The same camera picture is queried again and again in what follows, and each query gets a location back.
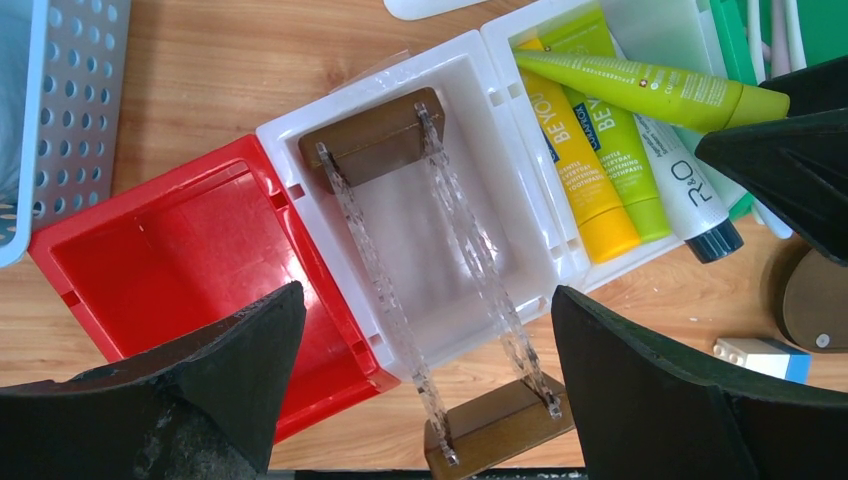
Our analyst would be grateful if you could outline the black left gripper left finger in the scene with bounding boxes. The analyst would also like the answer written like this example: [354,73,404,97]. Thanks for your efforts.
[1,281,306,479]

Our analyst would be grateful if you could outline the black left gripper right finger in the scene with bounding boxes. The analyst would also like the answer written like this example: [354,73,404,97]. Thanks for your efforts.
[551,286,847,479]

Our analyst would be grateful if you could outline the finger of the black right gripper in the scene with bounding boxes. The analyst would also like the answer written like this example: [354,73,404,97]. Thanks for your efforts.
[695,57,847,266]

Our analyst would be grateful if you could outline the yellow toothpaste tube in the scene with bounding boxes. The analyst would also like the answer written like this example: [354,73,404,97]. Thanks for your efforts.
[519,68,641,263]

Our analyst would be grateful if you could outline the white toothbrush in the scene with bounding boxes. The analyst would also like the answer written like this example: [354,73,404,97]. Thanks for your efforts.
[746,0,766,84]

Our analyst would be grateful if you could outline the white toothpaste tube black cap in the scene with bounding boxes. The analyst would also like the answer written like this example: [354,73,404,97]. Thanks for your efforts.
[634,114,744,264]

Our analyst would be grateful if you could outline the pink toothbrush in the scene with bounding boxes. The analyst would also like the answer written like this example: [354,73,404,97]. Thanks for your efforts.
[770,0,791,78]

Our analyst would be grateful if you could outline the dark wooden oval tray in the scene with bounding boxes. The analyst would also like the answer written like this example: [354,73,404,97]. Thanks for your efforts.
[776,249,847,354]

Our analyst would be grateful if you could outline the brown wooden block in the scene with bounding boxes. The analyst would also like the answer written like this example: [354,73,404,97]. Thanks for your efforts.
[298,87,446,190]
[424,375,575,479]

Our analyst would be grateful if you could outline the white blue toy brick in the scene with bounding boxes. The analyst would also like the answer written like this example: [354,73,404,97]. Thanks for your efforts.
[712,338,812,384]

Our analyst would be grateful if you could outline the green plastic bin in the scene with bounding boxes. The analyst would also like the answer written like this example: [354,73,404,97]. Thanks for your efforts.
[708,0,848,220]

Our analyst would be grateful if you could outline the red plastic bin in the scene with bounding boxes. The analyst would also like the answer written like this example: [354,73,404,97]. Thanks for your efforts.
[29,134,399,440]

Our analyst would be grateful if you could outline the clear acrylic rack strips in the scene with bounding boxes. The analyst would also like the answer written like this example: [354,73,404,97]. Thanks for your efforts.
[298,95,573,478]

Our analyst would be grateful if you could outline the white plastic bin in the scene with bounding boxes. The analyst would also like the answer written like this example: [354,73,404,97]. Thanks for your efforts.
[256,30,589,380]

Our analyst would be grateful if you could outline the light blue perforated basket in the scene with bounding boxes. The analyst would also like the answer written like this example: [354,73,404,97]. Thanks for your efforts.
[1,1,132,267]

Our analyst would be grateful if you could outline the green white chessboard mat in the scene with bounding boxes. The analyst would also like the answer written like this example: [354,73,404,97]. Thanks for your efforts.
[383,0,486,21]

